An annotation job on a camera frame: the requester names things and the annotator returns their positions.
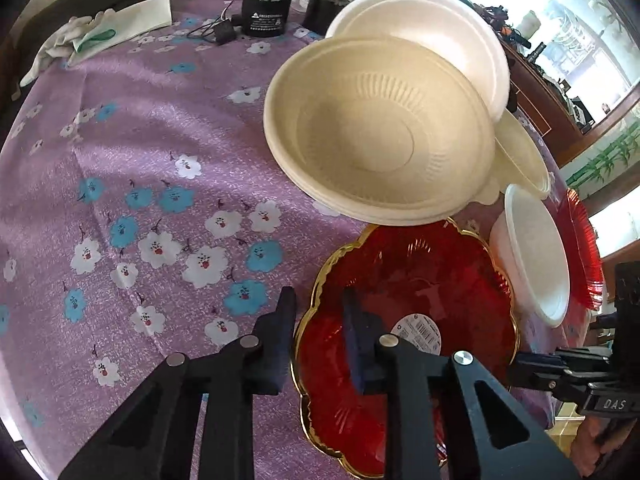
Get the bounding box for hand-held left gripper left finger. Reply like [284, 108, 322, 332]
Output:
[57, 286, 298, 480]

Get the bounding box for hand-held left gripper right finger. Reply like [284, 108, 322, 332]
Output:
[341, 287, 581, 480]

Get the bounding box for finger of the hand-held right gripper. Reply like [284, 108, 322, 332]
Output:
[507, 351, 609, 397]
[553, 345, 616, 369]

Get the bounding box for red glass plate gold rim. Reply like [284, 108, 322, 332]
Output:
[555, 187, 603, 311]
[290, 217, 521, 478]

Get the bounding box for small white bowl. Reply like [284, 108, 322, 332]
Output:
[489, 183, 572, 329]

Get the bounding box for small beige bowl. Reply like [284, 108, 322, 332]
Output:
[492, 109, 552, 201]

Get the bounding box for large beige ribbed bowl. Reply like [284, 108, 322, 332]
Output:
[263, 35, 501, 226]

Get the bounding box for large white bowl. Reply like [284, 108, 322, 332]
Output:
[325, 0, 511, 123]

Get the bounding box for person's right hand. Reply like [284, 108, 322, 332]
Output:
[570, 412, 621, 478]

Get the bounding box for purple floral tablecloth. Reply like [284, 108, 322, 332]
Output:
[0, 0, 606, 480]

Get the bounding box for white cylinder jar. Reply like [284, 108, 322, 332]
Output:
[515, 9, 544, 37]

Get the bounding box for cream cloth bag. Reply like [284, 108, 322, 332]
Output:
[67, 0, 173, 67]

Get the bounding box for white work gloves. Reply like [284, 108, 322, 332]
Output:
[20, 9, 118, 88]

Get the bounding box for bamboo wall painting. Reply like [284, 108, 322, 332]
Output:
[565, 130, 640, 201]

